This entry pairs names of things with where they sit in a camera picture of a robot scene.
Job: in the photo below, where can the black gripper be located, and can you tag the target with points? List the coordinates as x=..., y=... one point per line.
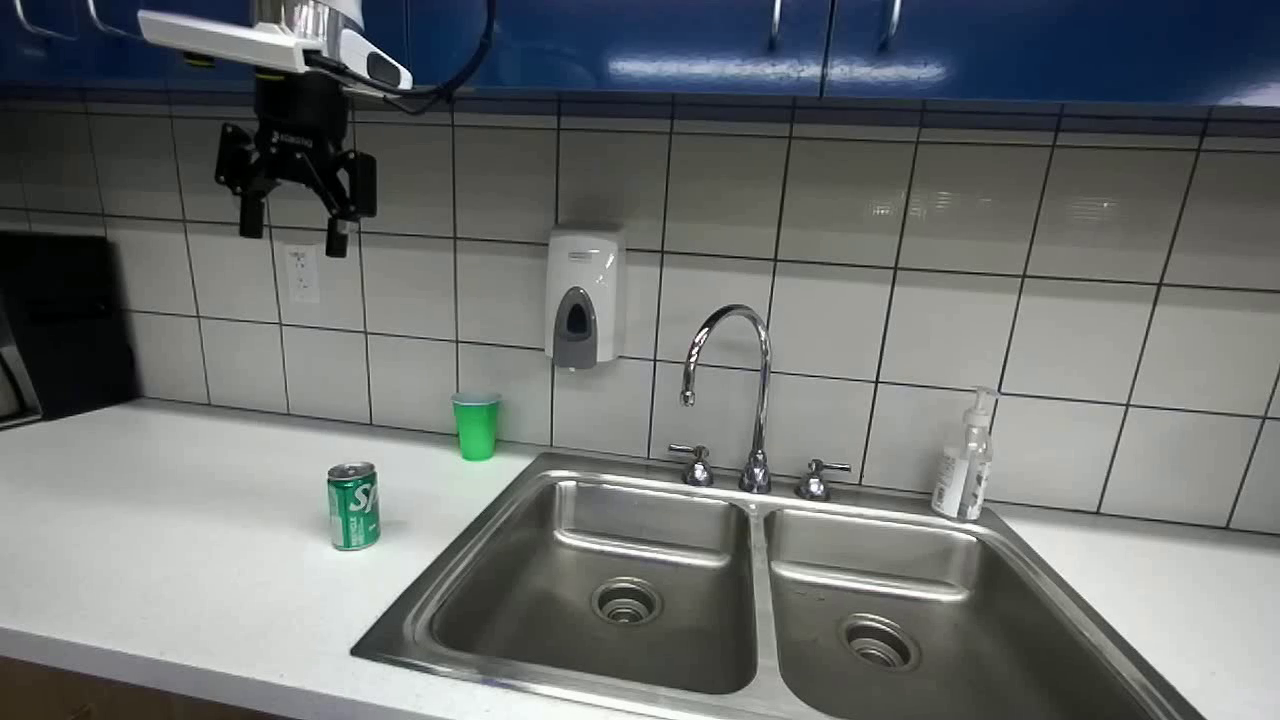
x=303, y=126

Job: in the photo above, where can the green soda can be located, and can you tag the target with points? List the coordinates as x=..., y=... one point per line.
x=352, y=506

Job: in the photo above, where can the stainless steel double sink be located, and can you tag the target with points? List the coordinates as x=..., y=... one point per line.
x=623, y=587

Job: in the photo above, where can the blue upper cabinets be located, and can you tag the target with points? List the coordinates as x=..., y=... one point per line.
x=1169, y=53

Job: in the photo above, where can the black appliance on counter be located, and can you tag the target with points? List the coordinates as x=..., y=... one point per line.
x=64, y=325

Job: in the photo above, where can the green plastic cup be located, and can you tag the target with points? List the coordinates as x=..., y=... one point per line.
x=478, y=426

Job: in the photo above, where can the chrome gooseneck faucet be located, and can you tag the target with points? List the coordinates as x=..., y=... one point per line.
x=753, y=391

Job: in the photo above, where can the white pump soap bottle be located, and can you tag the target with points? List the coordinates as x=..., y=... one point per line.
x=967, y=465

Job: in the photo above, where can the white wall power outlet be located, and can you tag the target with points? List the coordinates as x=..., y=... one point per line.
x=303, y=272

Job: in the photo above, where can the white wall soap dispenser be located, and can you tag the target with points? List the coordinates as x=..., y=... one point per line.
x=581, y=299

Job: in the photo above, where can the left faucet handle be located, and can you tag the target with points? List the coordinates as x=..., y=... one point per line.
x=698, y=465

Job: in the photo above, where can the faucet handle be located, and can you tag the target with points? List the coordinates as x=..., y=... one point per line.
x=698, y=465
x=815, y=481

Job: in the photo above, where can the right faucet handle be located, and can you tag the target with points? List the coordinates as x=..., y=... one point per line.
x=815, y=481

